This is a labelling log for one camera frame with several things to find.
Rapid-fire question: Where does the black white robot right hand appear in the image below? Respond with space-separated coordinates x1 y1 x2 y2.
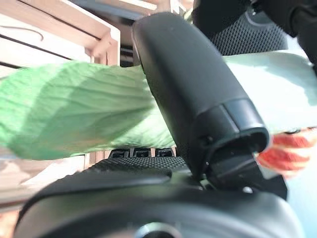
14 0 317 238

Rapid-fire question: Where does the green white napa cabbage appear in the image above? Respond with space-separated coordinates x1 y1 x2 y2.
0 51 317 161

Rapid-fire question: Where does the orange striped pumpkin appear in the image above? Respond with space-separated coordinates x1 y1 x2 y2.
256 132 313 178

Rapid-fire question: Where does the wooden slat crate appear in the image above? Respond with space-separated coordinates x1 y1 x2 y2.
0 0 122 75

